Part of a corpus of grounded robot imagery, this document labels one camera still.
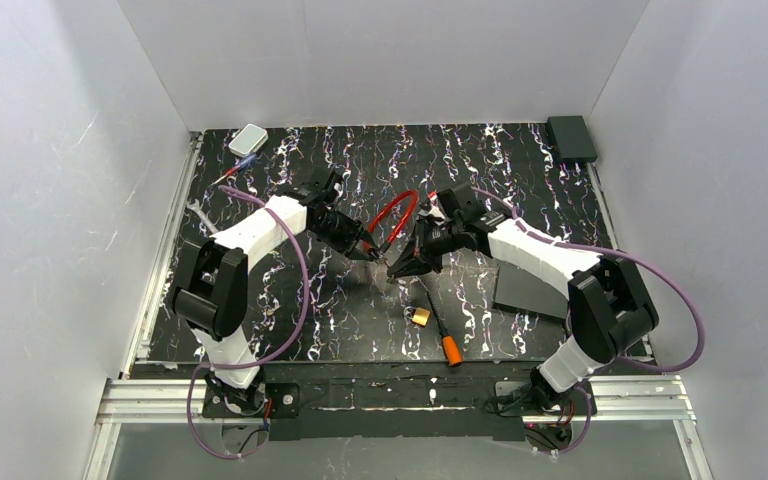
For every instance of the orange handled screwdriver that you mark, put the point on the orange handled screwdriver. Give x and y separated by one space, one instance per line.
451 350

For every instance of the black box in corner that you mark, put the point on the black box in corner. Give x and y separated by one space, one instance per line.
571 139

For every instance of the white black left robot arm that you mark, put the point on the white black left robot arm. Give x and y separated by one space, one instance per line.
210 286

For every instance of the aluminium frame rail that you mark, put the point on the aluminium frame rail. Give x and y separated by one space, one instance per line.
359 392

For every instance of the blue red pen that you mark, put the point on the blue red pen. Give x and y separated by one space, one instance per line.
242 164

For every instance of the brass padlock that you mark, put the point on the brass padlock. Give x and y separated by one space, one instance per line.
417 315

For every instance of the small silver wrench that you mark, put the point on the small silver wrench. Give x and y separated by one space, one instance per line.
195 207

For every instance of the white rectangular box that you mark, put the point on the white rectangular box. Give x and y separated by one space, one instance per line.
248 140

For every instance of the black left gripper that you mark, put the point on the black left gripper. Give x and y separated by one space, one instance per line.
352 237

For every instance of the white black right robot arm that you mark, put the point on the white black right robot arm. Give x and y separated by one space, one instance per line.
608 304

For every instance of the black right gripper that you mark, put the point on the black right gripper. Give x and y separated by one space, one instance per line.
426 244

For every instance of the dark grey flat plate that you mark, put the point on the dark grey flat plate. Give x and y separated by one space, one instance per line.
518 291

